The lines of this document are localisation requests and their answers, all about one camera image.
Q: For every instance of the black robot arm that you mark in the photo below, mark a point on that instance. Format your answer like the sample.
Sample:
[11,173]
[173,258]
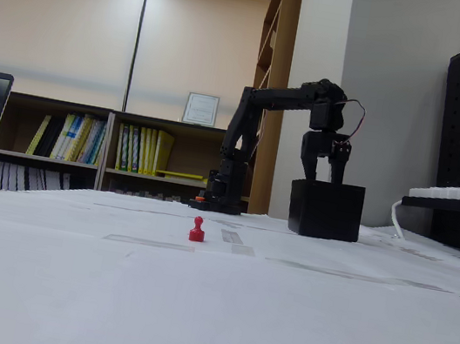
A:
[244,139]

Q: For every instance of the tall wooden bookshelf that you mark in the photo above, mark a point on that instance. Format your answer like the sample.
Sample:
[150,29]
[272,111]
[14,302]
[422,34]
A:
[286,35]

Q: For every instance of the thick yellow binder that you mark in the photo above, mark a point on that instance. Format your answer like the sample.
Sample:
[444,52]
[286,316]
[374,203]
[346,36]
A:
[164,148]

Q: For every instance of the short clear tape piece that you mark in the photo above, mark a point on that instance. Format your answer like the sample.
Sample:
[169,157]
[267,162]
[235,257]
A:
[242,249]

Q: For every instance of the white yellow book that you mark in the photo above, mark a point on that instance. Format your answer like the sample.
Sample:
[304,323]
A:
[64,135]

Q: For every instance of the thin yellow book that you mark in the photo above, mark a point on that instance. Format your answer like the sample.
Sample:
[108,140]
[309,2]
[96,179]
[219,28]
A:
[38,135]

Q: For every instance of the crumpled clear tape piece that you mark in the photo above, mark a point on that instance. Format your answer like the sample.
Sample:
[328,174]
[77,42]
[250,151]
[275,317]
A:
[231,237]

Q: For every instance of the beige roller blind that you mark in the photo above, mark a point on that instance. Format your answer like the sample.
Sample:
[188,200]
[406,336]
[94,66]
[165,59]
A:
[190,41]
[52,18]

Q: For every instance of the yellow spined book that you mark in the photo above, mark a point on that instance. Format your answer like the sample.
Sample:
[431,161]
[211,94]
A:
[74,141]

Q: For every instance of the dark window post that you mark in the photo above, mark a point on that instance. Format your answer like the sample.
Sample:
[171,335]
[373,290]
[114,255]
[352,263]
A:
[137,42]

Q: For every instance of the flat yellow folder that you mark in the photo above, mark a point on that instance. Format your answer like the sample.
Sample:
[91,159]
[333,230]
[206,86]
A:
[181,175]

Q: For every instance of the red bead bottom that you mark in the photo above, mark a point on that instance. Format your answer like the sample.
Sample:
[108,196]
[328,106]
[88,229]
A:
[196,232]

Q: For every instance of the black book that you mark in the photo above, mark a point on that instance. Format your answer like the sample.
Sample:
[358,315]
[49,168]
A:
[50,137]

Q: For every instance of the grey journal stack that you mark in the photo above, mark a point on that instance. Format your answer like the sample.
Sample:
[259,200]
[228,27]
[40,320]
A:
[25,179]

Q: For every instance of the low wooden bookshelf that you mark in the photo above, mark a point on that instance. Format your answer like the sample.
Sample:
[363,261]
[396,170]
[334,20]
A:
[60,105]
[133,118]

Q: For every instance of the black box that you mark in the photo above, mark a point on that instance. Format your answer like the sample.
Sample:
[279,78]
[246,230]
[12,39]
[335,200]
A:
[325,210]

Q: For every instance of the white paper table cover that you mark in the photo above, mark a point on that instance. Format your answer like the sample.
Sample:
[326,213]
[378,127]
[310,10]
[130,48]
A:
[190,306]

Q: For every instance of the black shelf rail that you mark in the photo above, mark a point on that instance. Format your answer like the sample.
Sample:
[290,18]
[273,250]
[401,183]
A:
[450,204]

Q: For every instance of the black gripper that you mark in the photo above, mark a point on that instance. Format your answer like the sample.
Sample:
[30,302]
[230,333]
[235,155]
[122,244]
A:
[319,145]

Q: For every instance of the yellow labelled binder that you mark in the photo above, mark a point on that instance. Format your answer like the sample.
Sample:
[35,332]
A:
[130,151]
[147,153]
[152,154]
[140,152]
[120,149]

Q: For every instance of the framed white certificate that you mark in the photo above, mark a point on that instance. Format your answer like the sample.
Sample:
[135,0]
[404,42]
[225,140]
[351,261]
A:
[200,110]

